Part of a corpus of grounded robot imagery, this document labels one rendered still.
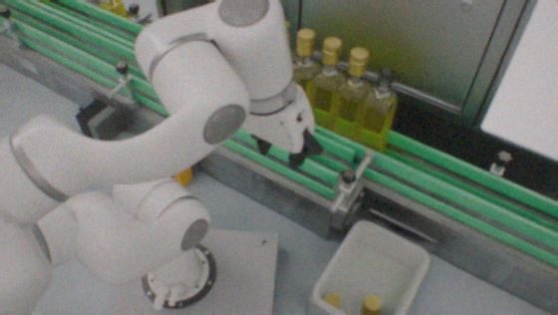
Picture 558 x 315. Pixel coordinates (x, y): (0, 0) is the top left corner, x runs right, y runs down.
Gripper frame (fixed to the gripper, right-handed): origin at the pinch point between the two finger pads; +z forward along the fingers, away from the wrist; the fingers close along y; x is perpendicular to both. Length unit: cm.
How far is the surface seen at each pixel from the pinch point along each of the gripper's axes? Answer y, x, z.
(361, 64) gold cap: 0.3, -26.9, 10.6
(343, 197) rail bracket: -6.5, -6.5, 24.6
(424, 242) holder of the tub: -24, -13, 44
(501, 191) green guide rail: -33, -26, 32
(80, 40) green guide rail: 83, -16, 32
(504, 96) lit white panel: -25.2, -38.5, 19.4
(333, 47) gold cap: 6.4, -27.3, 9.2
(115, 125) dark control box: 61, -2, 41
